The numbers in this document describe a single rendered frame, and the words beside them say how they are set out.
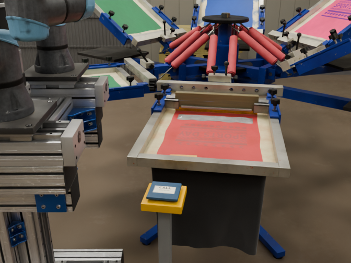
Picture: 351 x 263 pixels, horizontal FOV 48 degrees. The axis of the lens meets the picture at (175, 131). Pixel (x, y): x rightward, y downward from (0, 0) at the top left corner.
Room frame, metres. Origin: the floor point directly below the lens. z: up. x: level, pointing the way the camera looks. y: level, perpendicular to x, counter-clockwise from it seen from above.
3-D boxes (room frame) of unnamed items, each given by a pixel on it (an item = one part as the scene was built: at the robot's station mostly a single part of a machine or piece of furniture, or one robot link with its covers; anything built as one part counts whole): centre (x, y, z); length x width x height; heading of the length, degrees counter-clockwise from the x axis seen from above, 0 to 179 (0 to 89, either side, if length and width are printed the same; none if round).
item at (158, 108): (1.91, 0.07, 0.98); 0.30 x 0.05 x 0.07; 171
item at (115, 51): (3.09, 0.19, 0.91); 1.34 x 0.41 x 0.08; 51
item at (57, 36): (1.52, 0.48, 1.42); 0.13 x 0.12 x 0.14; 66
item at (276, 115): (1.82, -0.48, 0.98); 0.30 x 0.05 x 0.07; 171
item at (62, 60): (1.52, 0.48, 1.31); 0.15 x 0.15 x 0.10
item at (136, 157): (1.63, -0.17, 0.97); 0.79 x 0.58 x 0.04; 171
